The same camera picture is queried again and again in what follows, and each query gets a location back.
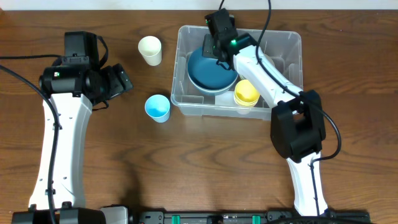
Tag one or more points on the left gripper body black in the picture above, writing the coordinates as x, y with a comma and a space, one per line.
121, 80

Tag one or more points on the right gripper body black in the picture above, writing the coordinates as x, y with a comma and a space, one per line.
210, 45

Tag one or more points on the large cream bowl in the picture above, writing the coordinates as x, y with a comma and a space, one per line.
214, 92

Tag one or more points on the cream paper cup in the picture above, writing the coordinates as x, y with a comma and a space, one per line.
150, 48

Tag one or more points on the light blue paper cup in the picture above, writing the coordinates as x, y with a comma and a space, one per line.
158, 108

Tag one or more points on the yellow cup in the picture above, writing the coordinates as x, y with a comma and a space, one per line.
245, 94

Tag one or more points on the white small bowl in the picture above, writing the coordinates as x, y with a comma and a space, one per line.
268, 58

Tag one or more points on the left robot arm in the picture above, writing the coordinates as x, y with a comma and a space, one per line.
71, 87

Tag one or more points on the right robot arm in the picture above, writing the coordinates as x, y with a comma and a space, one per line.
297, 125

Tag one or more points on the clear plastic storage bin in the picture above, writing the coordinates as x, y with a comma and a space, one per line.
284, 47

